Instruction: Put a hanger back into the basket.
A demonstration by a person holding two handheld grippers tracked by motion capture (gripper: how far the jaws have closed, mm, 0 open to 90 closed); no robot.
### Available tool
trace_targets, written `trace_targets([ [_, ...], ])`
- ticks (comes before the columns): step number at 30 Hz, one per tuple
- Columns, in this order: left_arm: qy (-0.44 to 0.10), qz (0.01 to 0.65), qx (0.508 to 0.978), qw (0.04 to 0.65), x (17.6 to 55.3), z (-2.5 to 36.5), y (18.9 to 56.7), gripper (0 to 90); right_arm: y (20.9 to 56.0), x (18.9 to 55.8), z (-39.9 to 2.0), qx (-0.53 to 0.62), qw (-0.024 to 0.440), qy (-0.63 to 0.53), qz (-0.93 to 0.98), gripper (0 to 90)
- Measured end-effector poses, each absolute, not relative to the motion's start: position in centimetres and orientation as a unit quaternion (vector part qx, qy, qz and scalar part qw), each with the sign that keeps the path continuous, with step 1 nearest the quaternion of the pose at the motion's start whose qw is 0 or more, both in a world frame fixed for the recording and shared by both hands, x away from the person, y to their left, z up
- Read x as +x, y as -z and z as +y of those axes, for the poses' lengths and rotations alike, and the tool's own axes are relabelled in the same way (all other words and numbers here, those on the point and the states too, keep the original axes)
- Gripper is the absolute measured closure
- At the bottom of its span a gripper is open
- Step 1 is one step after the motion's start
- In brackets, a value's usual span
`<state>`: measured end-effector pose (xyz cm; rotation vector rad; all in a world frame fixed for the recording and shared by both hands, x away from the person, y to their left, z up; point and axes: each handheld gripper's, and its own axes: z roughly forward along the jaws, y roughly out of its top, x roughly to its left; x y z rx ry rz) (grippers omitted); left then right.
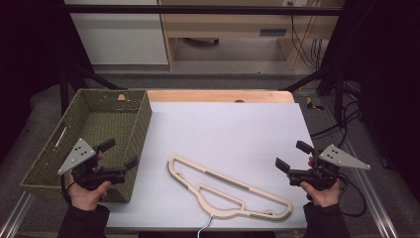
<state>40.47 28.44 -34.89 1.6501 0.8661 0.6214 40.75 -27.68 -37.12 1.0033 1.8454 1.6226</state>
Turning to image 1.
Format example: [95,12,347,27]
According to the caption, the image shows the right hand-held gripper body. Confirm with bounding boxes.
[287,144,371,191]

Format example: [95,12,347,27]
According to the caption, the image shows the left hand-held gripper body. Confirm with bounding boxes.
[57,138,128,192]

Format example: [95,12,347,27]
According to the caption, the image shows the green woven basket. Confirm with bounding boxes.
[19,88,154,203]

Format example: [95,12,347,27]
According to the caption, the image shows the beige wooden clothes hanger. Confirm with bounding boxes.
[167,155,294,238]

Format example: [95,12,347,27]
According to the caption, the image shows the person's left hand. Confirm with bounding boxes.
[66,152,113,212]

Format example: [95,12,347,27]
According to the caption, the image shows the person's right hand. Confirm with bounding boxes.
[299,156,345,208]

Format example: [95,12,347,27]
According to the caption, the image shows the yellow and black tool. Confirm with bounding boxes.
[305,96,325,112]

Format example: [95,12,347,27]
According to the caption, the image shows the white board mat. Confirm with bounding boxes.
[105,101,313,230]

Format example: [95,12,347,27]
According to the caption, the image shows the light wooden table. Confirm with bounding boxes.
[147,89,295,104]

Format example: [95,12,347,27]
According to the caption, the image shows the white cabinet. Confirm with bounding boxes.
[63,0,169,65]

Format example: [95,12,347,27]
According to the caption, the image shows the black chair base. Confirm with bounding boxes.
[182,37,220,47]

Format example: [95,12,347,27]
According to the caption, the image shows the wooden office desk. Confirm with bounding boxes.
[157,0,345,71]

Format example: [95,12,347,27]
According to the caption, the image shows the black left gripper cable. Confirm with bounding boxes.
[59,174,77,203]

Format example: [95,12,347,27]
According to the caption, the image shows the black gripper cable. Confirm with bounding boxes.
[59,174,77,203]
[336,173,368,218]

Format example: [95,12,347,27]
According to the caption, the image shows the black floor cables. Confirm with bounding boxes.
[310,98,363,150]

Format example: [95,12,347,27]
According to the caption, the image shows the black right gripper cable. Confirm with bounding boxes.
[336,173,368,218]

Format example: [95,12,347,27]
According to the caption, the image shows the aluminium floor rail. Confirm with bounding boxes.
[0,192,35,238]
[321,98,401,238]

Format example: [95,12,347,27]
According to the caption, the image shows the black slanted frame strut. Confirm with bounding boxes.
[280,64,345,124]
[58,63,127,115]

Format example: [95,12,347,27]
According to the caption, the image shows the black hanging desk cables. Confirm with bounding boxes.
[289,14,324,69]

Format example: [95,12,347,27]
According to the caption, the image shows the black horizontal frame bar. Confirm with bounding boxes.
[63,4,343,16]

